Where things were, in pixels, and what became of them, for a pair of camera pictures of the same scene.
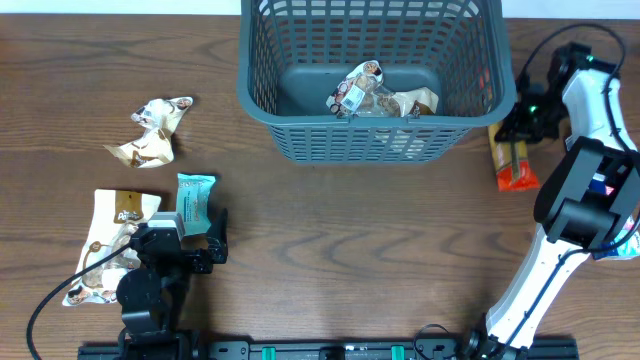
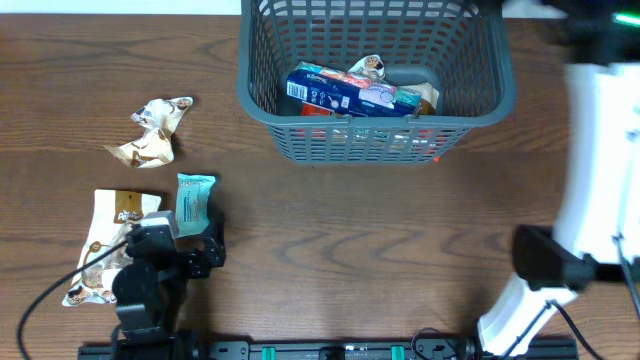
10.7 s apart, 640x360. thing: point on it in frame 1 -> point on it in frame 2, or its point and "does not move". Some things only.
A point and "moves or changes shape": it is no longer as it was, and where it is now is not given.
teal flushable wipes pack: [193, 192] does not move
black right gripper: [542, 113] -> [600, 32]
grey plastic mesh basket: [293, 54] does not move
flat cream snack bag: [114, 215] does not move
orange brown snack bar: [501, 151] -> [367, 145]
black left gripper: [203, 260] does not move
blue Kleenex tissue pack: [628, 245] moves or changes shape
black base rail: [188, 349] does not move
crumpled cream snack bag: [159, 118] does not move
